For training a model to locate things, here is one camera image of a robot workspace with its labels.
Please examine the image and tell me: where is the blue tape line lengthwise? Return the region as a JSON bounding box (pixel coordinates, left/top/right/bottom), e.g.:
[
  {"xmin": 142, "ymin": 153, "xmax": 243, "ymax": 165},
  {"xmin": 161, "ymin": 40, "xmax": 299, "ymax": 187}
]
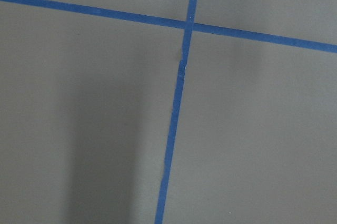
[{"xmin": 154, "ymin": 0, "xmax": 197, "ymax": 224}]

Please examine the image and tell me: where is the blue tape line crosswise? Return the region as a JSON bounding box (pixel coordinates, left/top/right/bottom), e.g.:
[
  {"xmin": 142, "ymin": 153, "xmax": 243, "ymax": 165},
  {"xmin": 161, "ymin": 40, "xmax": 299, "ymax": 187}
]
[{"xmin": 1, "ymin": 0, "xmax": 336, "ymax": 53}]

